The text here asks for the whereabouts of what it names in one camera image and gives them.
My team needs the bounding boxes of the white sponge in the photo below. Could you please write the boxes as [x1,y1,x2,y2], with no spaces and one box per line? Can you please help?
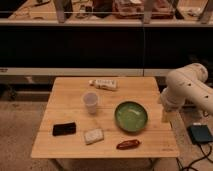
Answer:
[84,129,104,145]

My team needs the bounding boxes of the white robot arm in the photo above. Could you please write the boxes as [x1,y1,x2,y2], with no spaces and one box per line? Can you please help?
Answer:
[159,63,213,122]

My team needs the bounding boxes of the green ceramic bowl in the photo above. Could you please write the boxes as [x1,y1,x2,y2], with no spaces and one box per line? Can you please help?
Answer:
[114,101,148,133]

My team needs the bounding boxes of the black rectangular sponge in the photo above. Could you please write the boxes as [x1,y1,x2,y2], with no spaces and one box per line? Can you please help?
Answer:
[52,122,76,136]

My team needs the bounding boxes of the black foot pedal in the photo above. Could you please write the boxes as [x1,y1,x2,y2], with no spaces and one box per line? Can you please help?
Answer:
[187,125,213,144]

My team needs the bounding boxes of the white tube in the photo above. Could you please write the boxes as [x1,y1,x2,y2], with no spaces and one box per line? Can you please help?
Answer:
[89,79,117,91]

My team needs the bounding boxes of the clear plastic cup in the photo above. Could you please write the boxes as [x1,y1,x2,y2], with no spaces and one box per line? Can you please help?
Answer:
[83,92,98,114]

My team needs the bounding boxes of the wooden table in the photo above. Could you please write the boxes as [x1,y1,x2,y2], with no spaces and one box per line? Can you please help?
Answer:
[30,76,181,171]

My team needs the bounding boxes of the background shelf unit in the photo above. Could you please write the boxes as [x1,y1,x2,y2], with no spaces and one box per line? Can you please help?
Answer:
[0,0,213,76]

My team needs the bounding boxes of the black cable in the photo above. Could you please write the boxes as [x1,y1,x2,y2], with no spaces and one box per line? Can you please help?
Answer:
[175,142,213,171]

